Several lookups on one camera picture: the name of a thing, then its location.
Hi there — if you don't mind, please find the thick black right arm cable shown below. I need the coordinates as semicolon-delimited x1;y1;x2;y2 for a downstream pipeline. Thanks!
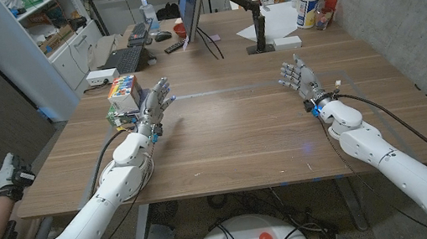
334;79;427;206

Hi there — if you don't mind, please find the white shelf cabinet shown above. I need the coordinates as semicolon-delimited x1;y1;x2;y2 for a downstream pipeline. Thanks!
0;0;116;131

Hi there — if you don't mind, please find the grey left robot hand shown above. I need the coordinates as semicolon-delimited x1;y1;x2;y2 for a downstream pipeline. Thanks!
128;75;182;140

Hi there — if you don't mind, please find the white Ethernet cable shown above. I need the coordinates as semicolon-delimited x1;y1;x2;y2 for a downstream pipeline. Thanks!
95;153;160;205

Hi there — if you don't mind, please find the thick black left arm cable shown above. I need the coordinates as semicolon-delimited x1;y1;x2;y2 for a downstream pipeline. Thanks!
78;126;144;199

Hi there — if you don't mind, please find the red bowl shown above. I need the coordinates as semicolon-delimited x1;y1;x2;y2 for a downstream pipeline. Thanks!
172;21;189;39

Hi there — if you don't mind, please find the flat green box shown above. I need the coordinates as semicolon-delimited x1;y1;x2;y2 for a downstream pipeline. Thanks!
102;86;158;128

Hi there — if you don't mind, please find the small white flat box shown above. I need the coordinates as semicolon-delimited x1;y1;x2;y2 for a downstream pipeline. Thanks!
272;34;304;53

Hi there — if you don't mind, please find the small black keyboard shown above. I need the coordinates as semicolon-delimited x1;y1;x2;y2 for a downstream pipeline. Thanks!
123;19;155;49

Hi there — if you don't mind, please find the clear hand sanitizer bottle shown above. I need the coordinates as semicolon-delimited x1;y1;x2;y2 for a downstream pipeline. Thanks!
137;0;162;38

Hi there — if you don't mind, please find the large black keyboard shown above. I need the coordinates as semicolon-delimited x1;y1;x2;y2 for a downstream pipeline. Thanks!
100;44;147;78

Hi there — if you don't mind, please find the cardboard box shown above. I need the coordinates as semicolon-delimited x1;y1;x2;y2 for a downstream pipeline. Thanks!
34;23;79;57

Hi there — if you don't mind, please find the red cup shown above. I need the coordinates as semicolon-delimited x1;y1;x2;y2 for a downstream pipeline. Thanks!
322;0;341;14

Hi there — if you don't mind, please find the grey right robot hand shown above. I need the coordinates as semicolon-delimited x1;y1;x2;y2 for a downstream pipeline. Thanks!
273;49;336;117

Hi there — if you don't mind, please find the black remote control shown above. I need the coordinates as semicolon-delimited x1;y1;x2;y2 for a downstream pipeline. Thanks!
162;38;188;55

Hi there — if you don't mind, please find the beige cloth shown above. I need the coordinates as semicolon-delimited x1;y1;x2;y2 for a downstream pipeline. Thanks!
83;33;127;73

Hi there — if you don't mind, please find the grey slim table leg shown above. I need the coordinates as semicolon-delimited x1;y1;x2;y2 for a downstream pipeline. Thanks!
334;173;370;235

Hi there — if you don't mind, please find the white power strip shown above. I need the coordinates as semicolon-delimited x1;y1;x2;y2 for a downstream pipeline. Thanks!
85;67;122;88

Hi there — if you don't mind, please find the black computer mouse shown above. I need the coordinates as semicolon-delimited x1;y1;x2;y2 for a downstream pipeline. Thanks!
153;29;174;44

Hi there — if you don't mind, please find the white wipes canister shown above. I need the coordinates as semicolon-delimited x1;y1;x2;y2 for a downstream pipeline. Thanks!
293;0;328;32

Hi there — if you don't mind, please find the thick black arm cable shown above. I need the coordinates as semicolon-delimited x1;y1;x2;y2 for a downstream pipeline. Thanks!
334;79;427;206
78;126;144;199

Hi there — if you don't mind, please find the white paper sheet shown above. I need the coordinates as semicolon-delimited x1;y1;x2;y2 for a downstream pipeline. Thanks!
232;0;303;46

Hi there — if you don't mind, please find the white box with colourful print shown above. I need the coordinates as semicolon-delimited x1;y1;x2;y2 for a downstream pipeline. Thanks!
104;73;145;116

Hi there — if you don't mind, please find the computer monitor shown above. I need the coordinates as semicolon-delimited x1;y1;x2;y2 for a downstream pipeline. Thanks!
177;0;217;44

